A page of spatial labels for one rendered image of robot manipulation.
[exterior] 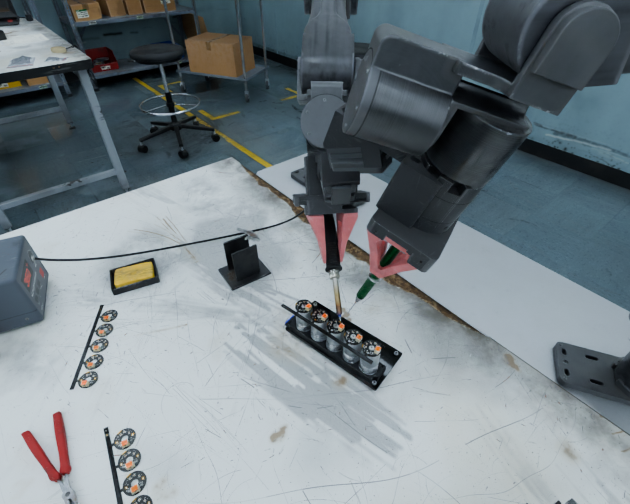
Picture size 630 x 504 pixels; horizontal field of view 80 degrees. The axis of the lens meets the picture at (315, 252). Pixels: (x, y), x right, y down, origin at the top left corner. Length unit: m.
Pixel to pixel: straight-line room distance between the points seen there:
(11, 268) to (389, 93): 0.58
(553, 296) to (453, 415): 0.30
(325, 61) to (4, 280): 0.53
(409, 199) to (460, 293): 0.39
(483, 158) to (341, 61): 0.28
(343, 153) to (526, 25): 0.16
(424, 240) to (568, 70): 0.15
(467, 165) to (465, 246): 0.49
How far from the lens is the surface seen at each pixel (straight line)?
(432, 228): 0.34
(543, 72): 0.26
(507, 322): 0.67
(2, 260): 0.72
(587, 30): 0.27
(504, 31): 0.29
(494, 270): 0.75
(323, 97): 0.44
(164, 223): 0.84
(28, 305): 0.70
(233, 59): 3.75
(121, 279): 0.72
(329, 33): 0.56
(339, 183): 0.43
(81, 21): 4.47
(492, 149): 0.29
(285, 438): 0.51
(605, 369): 0.67
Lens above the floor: 1.22
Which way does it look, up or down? 41 degrees down
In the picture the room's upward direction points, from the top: straight up
